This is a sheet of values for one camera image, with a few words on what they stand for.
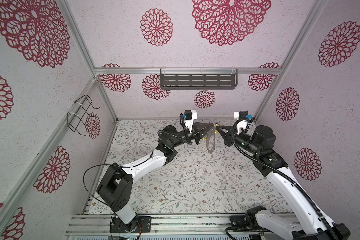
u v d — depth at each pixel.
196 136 0.60
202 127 0.63
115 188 0.44
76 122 0.77
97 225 0.75
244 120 0.55
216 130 0.66
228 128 0.60
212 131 0.64
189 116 0.58
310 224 0.38
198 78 0.92
